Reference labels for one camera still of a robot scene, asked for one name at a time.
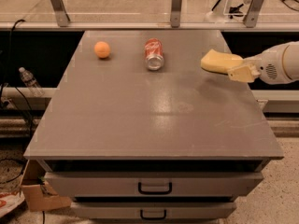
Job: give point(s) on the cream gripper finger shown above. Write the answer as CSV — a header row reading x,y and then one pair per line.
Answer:
x,y
244,73

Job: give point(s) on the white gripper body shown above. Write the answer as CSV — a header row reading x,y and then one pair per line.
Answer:
x,y
268,66

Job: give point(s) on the yellow sponge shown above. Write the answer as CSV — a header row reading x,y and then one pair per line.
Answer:
x,y
219,62

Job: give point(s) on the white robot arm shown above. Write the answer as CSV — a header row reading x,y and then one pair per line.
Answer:
x,y
291,63

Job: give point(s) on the red coke can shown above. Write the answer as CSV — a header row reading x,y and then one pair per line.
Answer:
x,y
154,56

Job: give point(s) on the upper grey drawer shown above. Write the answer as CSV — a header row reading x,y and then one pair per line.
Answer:
x,y
154,184

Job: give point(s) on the grey drawer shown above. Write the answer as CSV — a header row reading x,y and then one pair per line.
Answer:
x,y
153,211
154,184

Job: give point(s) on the orange fruit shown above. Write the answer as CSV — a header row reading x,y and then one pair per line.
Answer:
x,y
102,49

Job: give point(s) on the lower grey drawer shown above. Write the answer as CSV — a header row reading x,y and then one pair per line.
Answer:
x,y
153,211

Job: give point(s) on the clear plastic water bottle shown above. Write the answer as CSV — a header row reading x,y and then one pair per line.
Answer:
x,y
30,82

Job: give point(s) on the cardboard box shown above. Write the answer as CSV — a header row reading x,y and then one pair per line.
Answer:
x,y
38,193

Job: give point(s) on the orange white bag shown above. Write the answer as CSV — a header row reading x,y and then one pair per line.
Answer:
x,y
9,201

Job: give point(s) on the right metal bracket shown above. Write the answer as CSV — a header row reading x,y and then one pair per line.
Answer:
x,y
252,15

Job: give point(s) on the metal bracket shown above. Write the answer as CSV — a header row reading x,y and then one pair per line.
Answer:
x,y
175,13
252,15
60,12

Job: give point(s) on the middle metal bracket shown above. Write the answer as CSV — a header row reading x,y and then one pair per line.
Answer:
x,y
175,13

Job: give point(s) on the left metal bracket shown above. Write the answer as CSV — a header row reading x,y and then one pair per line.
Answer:
x,y
60,12

